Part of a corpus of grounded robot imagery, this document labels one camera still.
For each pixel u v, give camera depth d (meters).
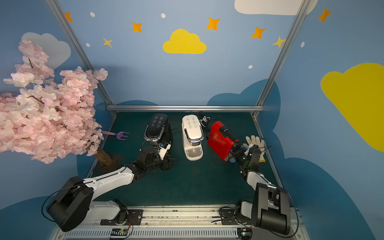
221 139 0.90
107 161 0.88
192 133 0.82
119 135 1.08
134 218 0.74
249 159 0.69
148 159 0.67
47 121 0.49
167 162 0.75
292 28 0.77
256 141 1.04
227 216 0.75
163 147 0.75
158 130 0.82
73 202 0.42
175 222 0.73
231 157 0.88
